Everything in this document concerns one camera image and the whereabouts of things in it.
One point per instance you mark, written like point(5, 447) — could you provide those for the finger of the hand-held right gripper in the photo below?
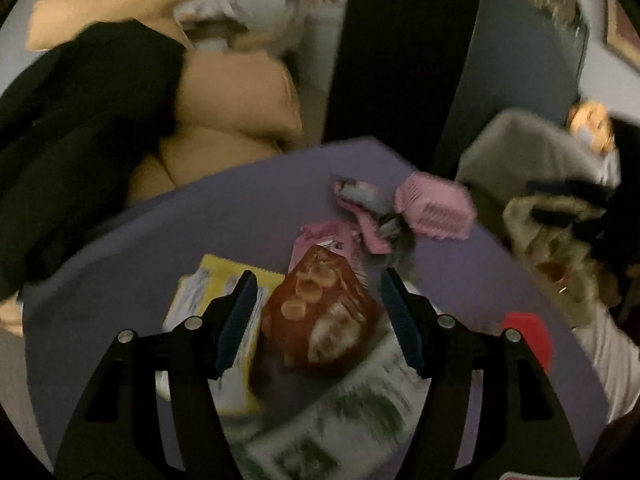
point(565, 190)
point(570, 225)

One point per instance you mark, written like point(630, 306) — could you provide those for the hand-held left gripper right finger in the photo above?
point(404, 320)

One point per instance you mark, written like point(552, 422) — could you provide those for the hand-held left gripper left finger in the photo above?
point(239, 317)

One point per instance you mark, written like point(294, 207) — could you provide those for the yellow snack packet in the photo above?
point(210, 280)

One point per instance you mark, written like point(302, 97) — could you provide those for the red snack packet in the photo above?
point(320, 310)

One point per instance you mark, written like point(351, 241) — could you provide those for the white and green printed packet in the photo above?
point(350, 420)

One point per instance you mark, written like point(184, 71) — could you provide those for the pink wrapper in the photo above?
point(327, 235)

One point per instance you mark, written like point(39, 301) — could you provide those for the grey wrapper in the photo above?
point(365, 197)

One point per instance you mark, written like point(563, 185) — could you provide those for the yellow duck plush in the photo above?
point(592, 125)

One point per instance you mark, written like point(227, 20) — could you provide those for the pink plastic basket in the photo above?
point(434, 206)

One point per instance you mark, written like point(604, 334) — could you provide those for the red hexagonal plastic container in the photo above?
point(530, 340)

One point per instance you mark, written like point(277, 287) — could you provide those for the blue upright board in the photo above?
point(520, 70)

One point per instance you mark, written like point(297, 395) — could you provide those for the black glitter panel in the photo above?
point(555, 0)

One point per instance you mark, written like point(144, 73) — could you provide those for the black cabinet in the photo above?
point(395, 70)

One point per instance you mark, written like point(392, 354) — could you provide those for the tan plush bear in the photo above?
point(230, 95)

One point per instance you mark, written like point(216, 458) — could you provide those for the black jacket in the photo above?
point(85, 150)

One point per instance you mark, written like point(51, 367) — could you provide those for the framed wall picture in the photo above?
point(625, 30)

